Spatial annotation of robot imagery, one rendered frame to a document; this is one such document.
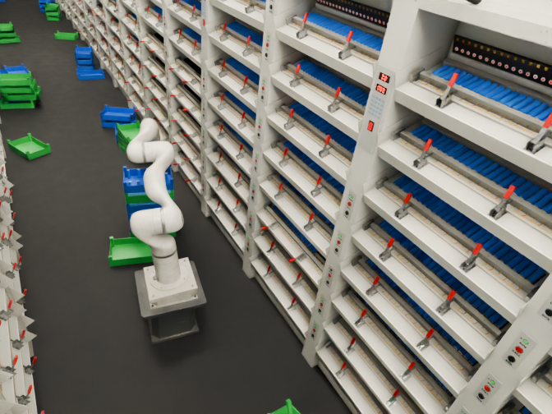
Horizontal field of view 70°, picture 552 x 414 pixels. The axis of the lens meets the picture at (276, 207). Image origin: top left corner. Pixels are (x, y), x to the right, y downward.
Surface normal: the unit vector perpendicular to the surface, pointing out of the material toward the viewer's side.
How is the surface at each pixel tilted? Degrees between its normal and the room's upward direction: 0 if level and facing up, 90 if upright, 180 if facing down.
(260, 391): 0
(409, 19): 90
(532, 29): 90
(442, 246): 21
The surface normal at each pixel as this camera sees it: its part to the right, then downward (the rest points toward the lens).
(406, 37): -0.85, 0.23
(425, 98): -0.20, -0.66
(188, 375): 0.11, -0.80
